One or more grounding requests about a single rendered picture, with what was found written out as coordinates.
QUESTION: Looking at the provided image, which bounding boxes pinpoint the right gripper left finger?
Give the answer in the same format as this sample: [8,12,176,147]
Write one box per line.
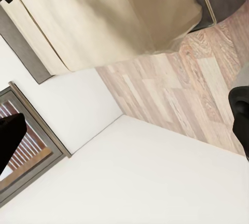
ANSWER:
[0,113,27,175]

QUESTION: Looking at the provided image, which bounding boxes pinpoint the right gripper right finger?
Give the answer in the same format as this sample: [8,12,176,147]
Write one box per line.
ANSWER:
[232,112,249,155]

